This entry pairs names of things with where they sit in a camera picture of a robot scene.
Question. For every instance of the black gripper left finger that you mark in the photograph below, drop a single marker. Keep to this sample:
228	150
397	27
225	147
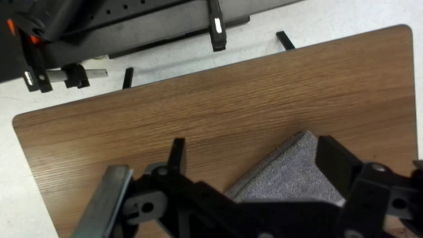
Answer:
177	154

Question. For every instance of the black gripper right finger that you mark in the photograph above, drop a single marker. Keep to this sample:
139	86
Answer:
337	161

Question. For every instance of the grey folded towel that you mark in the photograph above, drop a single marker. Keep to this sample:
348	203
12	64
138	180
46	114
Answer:
291	176

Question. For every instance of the black metal table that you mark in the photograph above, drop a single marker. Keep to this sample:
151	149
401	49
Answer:
146	28

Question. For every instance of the orange and black clamp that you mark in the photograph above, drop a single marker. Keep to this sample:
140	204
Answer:
217	31
38	79

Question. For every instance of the small black bracket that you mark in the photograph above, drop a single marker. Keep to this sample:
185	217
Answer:
75	76

